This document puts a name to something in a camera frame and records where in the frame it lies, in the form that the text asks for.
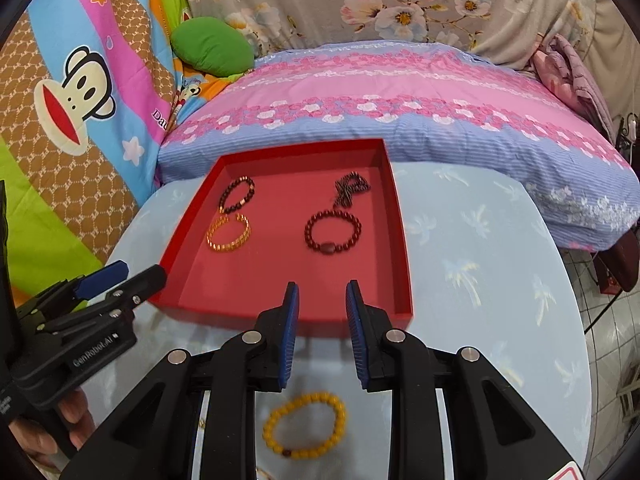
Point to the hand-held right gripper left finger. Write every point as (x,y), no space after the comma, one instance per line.
(290,332)

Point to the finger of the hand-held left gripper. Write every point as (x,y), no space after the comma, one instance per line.
(142,285)
(102,276)

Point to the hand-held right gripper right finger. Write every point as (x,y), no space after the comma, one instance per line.
(356,332)

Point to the red cardboard box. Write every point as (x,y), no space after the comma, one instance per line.
(280,270)

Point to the person's left hand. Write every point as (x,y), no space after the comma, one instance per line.
(75,412)

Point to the monkey print blanket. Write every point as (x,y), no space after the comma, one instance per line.
(75,125)

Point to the pink and blue floral pillow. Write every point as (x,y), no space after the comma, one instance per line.
(400,125)

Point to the green cushion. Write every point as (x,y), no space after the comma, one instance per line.
(212,45)

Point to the dark brown chair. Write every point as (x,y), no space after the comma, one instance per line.
(620,260)

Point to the white plastic stool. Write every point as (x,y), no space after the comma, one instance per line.
(631,390)

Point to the pink folded quilt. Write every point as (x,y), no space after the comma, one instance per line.
(570,75)

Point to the beige cloth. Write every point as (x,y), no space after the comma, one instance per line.
(610,35)

